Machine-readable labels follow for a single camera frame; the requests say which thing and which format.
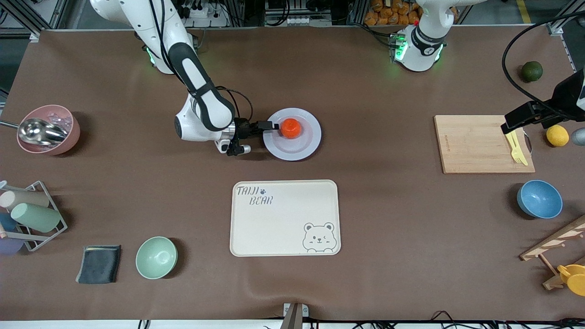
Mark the dark grey folded cloth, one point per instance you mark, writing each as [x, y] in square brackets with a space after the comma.
[98, 265]

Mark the blue bowl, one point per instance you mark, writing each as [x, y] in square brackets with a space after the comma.
[541, 201]

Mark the orange fruit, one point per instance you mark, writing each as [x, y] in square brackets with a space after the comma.
[291, 128]

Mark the metal table corner bracket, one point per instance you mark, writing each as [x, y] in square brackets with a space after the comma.
[555, 29]
[34, 36]

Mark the yellow plastic fork knife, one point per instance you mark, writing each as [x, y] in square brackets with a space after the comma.
[520, 157]

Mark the white power strip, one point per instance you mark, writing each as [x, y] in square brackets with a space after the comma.
[208, 18]

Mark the light green bowl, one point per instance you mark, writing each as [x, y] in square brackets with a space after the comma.
[156, 258]

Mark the yellow lemon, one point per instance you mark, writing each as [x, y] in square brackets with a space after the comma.
[557, 135]

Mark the white round plate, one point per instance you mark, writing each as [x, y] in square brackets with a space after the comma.
[292, 148]

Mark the beige cup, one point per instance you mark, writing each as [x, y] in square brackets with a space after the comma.
[27, 198]

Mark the brown table cover sheet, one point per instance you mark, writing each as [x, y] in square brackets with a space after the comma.
[292, 82]

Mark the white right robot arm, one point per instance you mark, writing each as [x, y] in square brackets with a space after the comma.
[205, 105]

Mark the blue cup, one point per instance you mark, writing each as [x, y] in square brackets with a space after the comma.
[7, 223]

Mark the yellow cup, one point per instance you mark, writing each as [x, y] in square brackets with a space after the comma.
[576, 279]

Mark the wooden rack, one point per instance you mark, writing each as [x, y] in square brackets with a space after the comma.
[555, 240]

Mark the purple cup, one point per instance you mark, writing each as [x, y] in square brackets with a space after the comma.
[9, 246]

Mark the metal scoop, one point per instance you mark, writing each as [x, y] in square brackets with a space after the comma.
[43, 132]

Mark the dark green round fruit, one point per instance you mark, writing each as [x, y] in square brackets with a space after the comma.
[532, 71]

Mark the bag of orange items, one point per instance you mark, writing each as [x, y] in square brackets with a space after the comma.
[388, 13]

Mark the light green cup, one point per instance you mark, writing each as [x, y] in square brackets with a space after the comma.
[36, 217]

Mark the white socket strip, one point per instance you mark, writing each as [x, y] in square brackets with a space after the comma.
[308, 21]

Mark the pink bowl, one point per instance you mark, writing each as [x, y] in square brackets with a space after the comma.
[68, 139]

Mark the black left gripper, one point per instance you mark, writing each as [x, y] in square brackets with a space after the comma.
[561, 98]

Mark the cream bear print tray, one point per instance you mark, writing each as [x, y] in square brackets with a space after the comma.
[283, 228]

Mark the wooden cutting board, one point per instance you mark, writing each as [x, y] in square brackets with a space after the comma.
[475, 146]

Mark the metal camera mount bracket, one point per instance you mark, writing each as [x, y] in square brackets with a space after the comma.
[295, 315]

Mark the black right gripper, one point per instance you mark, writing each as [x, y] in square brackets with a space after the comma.
[243, 128]

